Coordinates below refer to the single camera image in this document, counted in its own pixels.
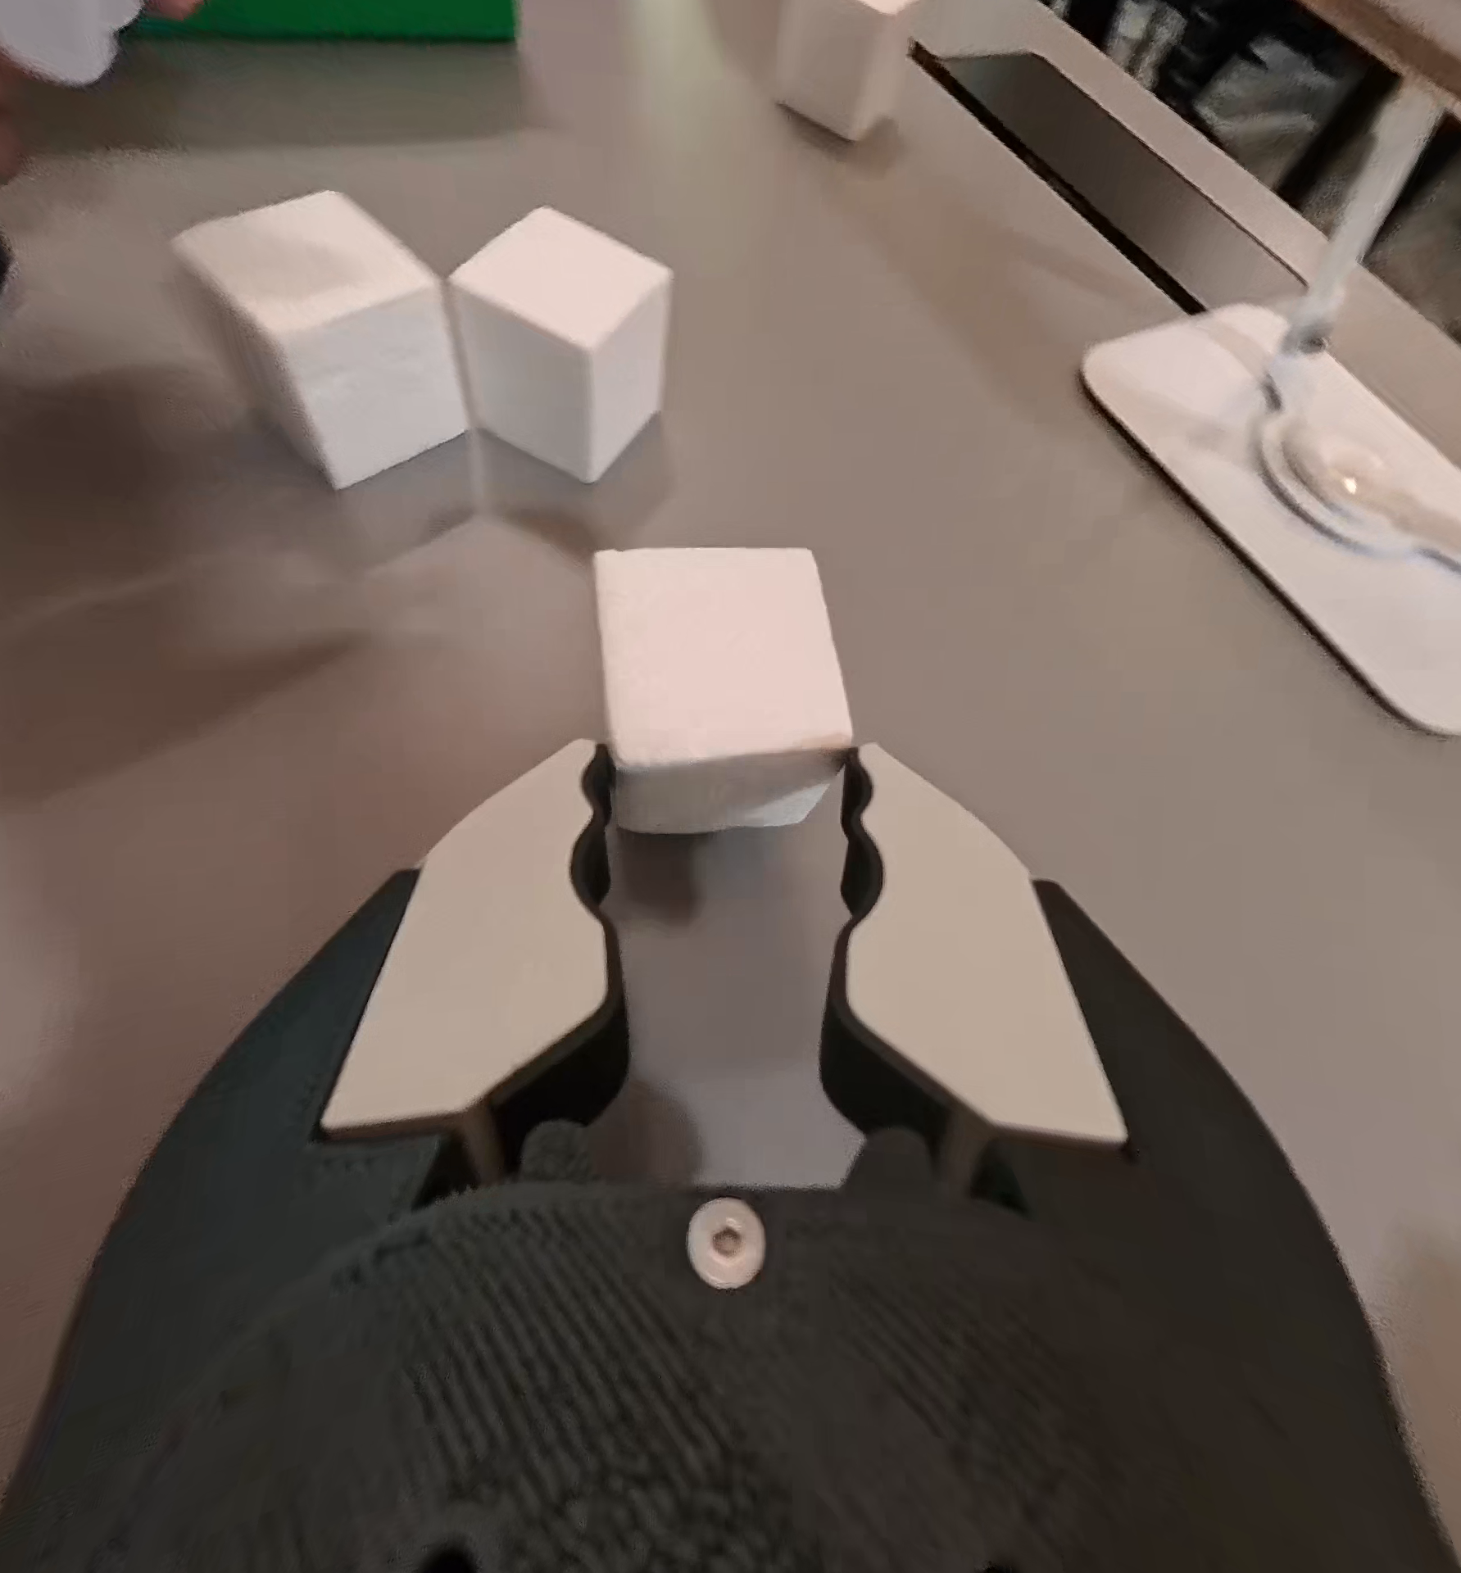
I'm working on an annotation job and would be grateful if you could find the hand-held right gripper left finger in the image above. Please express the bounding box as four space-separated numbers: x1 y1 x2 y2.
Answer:
318 738 632 1183

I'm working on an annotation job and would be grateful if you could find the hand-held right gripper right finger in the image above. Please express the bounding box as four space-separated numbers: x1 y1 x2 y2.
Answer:
821 741 1131 1192

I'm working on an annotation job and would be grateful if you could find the white foam cube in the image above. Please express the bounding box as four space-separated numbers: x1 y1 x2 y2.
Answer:
174 190 474 490
447 206 673 483
593 547 858 834
775 0 917 140

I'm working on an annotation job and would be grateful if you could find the green plastic bin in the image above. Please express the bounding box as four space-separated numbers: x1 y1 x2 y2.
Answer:
128 0 520 45

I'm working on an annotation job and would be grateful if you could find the white wooden document stand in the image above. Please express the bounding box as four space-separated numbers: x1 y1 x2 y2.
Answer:
1079 0 1461 736

